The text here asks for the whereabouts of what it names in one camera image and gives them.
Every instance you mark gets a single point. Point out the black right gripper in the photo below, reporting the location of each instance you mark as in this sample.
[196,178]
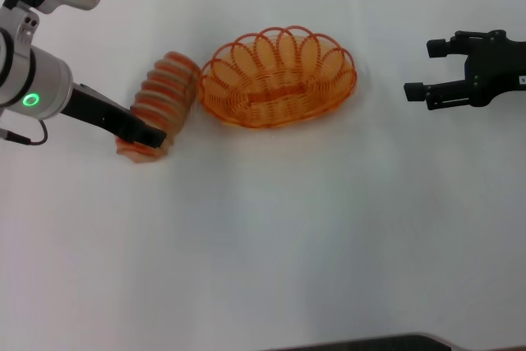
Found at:
[493,75]

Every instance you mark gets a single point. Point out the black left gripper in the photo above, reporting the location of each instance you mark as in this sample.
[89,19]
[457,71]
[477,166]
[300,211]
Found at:
[98,110]

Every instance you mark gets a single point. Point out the sliced bread loaf orange crust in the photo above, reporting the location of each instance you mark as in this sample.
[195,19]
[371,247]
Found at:
[164,92]

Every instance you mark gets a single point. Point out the dark curved base panel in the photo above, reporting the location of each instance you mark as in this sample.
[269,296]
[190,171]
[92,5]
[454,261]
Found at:
[370,344]

